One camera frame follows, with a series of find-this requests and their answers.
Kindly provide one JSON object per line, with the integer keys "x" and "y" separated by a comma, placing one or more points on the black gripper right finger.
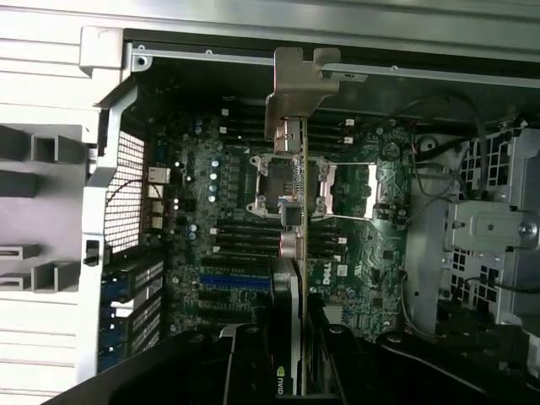
{"x": 422, "y": 375}

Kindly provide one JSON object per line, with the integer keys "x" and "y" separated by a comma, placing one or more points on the green motherboard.
{"x": 371, "y": 253}

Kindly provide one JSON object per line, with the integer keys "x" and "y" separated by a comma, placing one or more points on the silver disk bay cage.
{"x": 493, "y": 228}

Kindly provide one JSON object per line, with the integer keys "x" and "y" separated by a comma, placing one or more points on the CPU socket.
{"x": 261, "y": 185}

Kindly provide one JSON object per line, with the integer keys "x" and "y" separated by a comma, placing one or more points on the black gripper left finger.
{"x": 190, "y": 371}

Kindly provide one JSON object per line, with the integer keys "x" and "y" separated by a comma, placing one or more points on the metal socket cover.
{"x": 377, "y": 181}

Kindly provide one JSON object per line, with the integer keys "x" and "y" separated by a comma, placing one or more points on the blue expansion slot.
{"x": 232, "y": 282}

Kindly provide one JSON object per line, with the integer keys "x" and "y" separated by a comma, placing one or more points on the grey parts rack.
{"x": 17, "y": 219}

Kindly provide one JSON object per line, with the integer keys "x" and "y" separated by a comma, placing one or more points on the open black PC case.
{"x": 95, "y": 202}

